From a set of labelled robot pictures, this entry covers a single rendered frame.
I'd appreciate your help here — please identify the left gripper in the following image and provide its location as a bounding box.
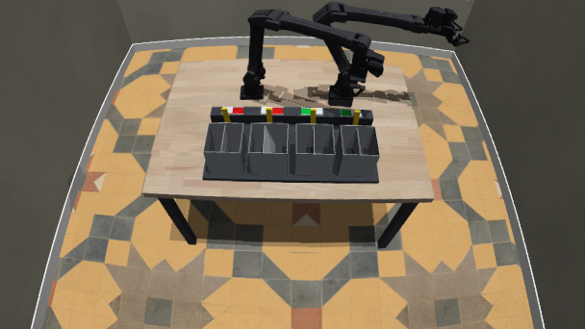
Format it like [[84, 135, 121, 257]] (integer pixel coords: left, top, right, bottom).
[[438, 21, 470, 47]]

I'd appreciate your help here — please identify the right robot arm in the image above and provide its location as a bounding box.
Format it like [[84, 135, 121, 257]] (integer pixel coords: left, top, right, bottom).
[[240, 9, 385, 99]]

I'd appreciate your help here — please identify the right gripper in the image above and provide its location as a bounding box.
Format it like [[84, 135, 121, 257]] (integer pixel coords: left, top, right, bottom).
[[346, 63, 366, 97]]

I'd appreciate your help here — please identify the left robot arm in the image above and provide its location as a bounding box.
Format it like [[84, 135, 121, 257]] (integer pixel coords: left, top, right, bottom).
[[313, 2, 458, 101]]

